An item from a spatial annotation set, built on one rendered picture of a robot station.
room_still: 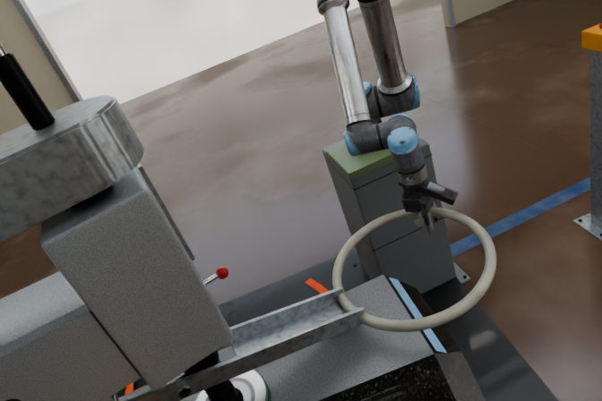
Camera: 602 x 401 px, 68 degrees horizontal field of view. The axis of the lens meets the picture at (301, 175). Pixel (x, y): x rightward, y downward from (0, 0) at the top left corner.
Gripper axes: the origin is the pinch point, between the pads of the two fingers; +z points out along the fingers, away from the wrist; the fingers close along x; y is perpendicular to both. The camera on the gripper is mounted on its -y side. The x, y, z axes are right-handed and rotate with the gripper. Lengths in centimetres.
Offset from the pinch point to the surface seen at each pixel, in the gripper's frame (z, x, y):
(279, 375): -1, 66, 25
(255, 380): -4, 70, 29
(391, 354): 1, 50, -2
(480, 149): 93, -186, 38
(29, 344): -59, 99, 33
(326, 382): -1, 63, 11
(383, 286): 1.2, 28.2, 8.8
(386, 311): 1.0, 37.3, 4.4
